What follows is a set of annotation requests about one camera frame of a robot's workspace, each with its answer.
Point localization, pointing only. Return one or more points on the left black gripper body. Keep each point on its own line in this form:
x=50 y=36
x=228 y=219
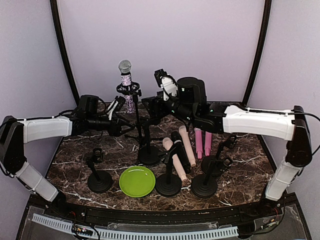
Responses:
x=113 y=131

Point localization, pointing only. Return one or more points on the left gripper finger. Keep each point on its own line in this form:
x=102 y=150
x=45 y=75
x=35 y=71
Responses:
x=126 y=123
x=123 y=131

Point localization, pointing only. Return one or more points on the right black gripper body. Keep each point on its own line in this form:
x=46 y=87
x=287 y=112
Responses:
x=161 y=112

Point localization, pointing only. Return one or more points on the black tripod shock-mount stand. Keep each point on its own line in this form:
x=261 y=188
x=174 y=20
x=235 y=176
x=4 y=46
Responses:
x=136 y=93

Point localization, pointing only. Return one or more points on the black stand for pink microphone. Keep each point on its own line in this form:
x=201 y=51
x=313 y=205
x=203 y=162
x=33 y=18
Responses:
x=147 y=154
x=99 y=181

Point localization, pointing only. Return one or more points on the small pale pink microphone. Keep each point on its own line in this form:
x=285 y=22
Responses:
x=187 y=145

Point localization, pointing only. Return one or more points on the large pale pink microphone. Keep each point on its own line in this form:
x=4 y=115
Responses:
x=167 y=144

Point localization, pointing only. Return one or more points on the rhinestone silver-head microphone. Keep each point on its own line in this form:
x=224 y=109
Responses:
x=126 y=81

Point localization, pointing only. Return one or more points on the black handheld microphone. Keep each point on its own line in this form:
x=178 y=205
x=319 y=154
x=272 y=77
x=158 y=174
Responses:
x=181 y=152

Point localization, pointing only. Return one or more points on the black round-base mic stand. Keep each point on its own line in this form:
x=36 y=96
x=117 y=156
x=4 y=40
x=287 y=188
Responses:
x=168 y=184

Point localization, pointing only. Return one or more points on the black stand for small pale microphone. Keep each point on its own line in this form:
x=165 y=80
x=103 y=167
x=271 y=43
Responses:
x=220 y=165

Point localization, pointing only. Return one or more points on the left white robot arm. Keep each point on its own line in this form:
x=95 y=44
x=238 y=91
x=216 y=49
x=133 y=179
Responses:
x=15 y=133

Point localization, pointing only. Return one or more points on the green round plate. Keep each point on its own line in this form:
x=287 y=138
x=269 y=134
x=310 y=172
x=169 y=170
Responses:
x=137 y=181

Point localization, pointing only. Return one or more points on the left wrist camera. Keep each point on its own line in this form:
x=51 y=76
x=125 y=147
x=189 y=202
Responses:
x=115 y=106

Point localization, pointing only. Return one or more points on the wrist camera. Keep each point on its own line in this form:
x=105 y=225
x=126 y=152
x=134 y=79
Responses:
x=167 y=83
x=115 y=106

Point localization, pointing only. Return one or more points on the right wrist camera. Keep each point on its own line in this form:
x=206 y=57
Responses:
x=167 y=83

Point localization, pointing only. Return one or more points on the white slotted cable duct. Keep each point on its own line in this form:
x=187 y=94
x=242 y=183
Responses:
x=122 y=231

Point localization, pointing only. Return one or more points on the black front rail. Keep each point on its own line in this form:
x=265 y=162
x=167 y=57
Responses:
x=175 y=212

